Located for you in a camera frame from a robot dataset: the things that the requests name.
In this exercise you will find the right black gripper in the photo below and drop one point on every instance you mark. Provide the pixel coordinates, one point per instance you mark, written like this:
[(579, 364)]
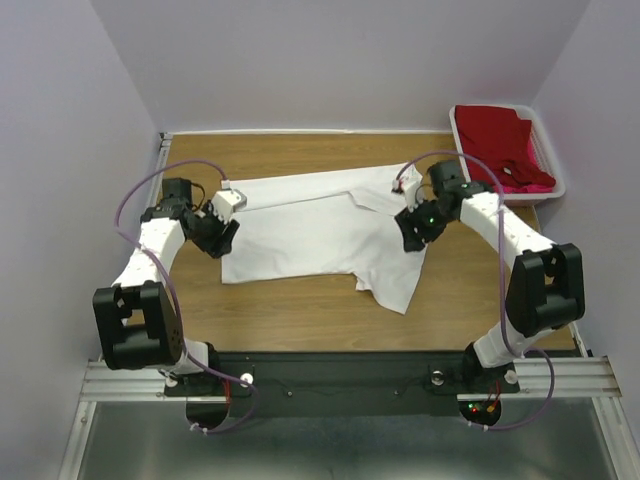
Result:
[(411, 239)]

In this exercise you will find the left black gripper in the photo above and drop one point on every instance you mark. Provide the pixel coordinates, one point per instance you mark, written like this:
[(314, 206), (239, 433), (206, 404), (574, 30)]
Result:
[(218, 247)]

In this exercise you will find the white t shirt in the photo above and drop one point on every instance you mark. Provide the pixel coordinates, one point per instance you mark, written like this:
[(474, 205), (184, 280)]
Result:
[(335, 222)]

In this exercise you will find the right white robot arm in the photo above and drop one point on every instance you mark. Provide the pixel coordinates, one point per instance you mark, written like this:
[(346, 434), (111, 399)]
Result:
[(541, 282)]

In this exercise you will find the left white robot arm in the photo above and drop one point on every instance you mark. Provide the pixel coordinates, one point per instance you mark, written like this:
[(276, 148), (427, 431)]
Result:
[(138, 323)]

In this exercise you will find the pink t shirt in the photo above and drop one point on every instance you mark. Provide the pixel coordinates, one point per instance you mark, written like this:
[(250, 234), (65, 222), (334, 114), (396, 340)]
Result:
[(533, 180)]

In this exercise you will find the red t shirt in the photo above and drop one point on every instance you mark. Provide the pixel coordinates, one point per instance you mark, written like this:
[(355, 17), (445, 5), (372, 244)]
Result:
[(498, 137)]

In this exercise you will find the white plastic basket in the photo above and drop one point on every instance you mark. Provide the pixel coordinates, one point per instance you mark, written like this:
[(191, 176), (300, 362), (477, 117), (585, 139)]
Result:
[(545, 156)]

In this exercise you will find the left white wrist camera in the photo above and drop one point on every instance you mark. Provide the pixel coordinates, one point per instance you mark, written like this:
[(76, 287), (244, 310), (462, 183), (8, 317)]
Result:
[(226, 202)]

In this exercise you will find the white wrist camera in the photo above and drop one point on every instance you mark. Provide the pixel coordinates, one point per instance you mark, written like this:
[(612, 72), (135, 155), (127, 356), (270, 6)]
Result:
[(226, 202), (411, 186)]

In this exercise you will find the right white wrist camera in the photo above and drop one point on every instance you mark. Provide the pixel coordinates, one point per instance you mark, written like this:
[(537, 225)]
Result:
[(411, 186)]

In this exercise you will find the aluminium left rail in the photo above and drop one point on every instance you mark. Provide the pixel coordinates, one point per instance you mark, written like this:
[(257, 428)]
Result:
[(145, 170)]

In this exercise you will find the aluminium rail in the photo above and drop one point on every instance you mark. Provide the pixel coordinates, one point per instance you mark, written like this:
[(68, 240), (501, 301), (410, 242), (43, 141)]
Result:
[(145, 170), (578, 340), (591, 377)]

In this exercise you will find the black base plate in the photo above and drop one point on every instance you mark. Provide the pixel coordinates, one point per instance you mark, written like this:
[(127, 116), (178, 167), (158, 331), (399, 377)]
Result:
[(341, 384)]

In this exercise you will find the aluminium right rail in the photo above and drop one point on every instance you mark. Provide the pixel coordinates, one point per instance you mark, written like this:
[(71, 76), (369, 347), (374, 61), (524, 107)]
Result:
[(578, 340)]

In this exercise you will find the aluminium front rail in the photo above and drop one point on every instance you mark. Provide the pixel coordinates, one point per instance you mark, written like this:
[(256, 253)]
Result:
[(591, 377)]

